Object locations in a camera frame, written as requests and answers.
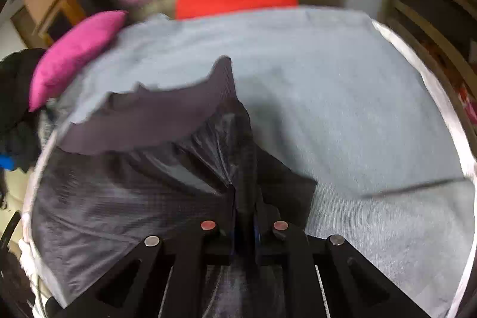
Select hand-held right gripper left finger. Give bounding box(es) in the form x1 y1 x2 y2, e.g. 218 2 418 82
48 219 238 318

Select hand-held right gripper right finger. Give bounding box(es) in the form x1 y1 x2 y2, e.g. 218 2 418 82
255 219 430 318

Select dark quilted zip jacket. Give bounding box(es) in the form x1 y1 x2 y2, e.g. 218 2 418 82
32 56 318 318

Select grey blanket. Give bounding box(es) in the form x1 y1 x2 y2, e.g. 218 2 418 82
37 7 468 318

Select white bed sheet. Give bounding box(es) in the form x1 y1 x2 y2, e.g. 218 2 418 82
369 18 477 318

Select pink pillow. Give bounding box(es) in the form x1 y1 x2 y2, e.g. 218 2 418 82
29 10 129 112

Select black puffer jacket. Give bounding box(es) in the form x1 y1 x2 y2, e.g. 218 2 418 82
0 48 50 174

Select wooden table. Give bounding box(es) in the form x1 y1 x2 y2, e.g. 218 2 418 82
342 0 477 142

